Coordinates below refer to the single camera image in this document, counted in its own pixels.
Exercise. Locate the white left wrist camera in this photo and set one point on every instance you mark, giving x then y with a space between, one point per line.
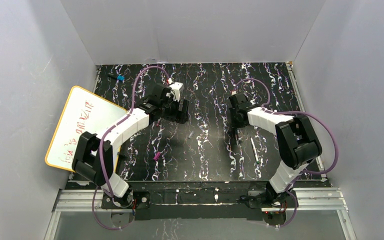
176 90

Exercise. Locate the magenta pen cap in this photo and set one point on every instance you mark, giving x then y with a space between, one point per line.
157 155

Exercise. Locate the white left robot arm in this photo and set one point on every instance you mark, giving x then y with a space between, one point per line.
95 153

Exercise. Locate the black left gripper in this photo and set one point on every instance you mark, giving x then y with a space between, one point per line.
182 111

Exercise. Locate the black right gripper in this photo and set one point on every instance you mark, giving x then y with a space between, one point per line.
235 122

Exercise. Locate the black pen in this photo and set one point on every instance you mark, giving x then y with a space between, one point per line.
238 136

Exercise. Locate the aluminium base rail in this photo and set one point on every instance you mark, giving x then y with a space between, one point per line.
309 199

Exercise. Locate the white green pen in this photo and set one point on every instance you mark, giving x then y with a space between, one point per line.
255 153

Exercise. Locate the blue capped black marker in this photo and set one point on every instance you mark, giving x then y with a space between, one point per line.
116 77

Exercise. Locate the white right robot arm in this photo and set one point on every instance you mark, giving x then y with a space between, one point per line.
297 142

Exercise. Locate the yellow framed whiteboard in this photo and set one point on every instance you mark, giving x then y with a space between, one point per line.
83 111

